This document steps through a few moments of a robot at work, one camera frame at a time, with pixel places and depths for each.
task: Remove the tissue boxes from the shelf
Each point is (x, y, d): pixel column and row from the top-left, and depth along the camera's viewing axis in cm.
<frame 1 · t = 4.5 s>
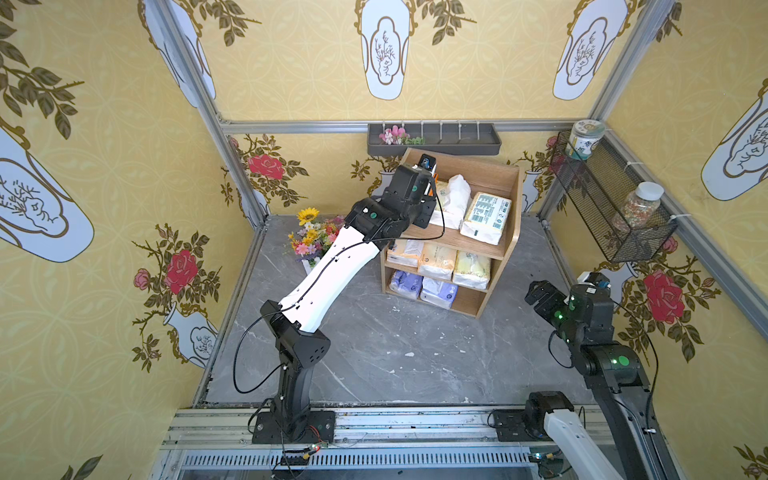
left hand: (407, 195, 73), fingers open
right hand: (547, 292, 73), fingers open
pale orange tissue pack: (406, 252, 85), point 22 cm above the table
beige orange tissue pack: (437, 261, 82), point 23 cm above the table
yellow green tissue pack: (472, 270, 80), point 23 cm above the table
purple tissue pack left: (406, 285, 96), point 6 cm above the table
purple tissue pack right: (438, 292, 92), point 9 cm above the table
flowers in white fence planter: (309, 225, 95), point 20 cm above the table

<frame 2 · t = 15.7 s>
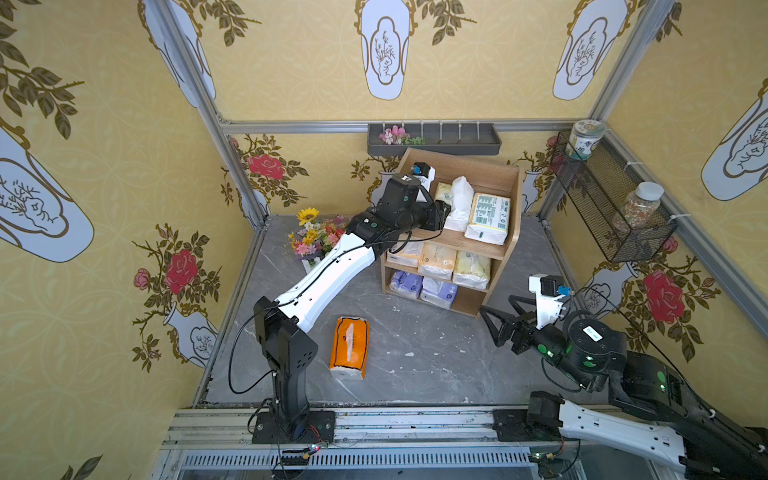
left hand: (430, 203, 75), fingers open
right hand: (495, 303, 61), fingers open
orange tissue pack: (350, 346, 81), point 8 cm above the table
the other named things where they were.

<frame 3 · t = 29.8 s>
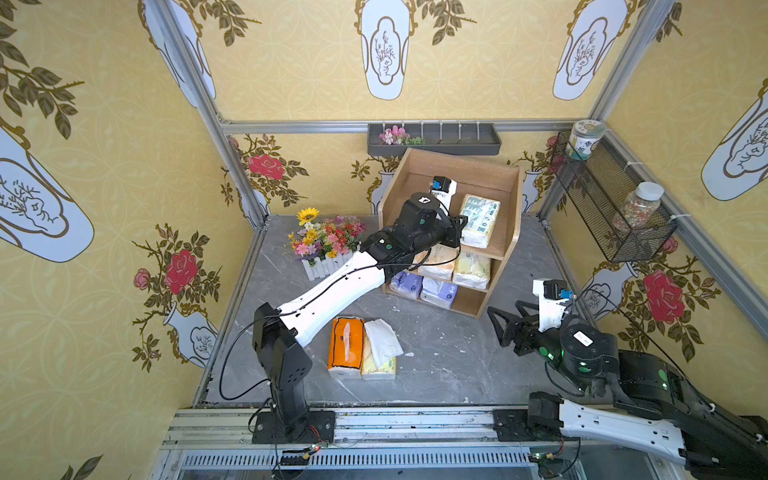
left hand: (452, 214, 72), fingers closed
right hand: (501, 307, 63), fingers open
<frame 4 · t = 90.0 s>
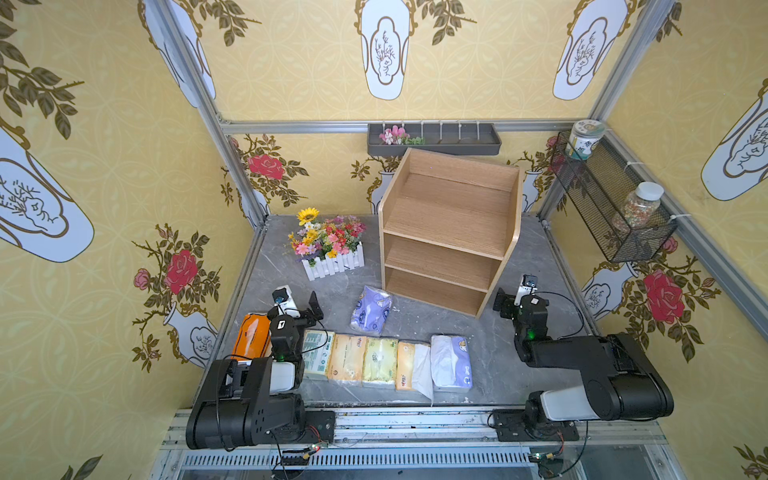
left hand: (287, 297, 88), fingers open
right hand: (522, 291, 93), fingers open
beige orange tissue pack: (347, 357, 83), point 5 cm above the table
yellow green tissue pack: (380, 358, 82), point 6 cm above the table
purple tissue pack left: (371, 310, 93), point 4 cm above the table
purple tissue pack right: (451, 363, 80), point 7 cm above the table
orange tissue pack: (253, 338, 83), point 8 cm above the table
white green tissue pack: (317, 349, 83), point 6 cm above the table
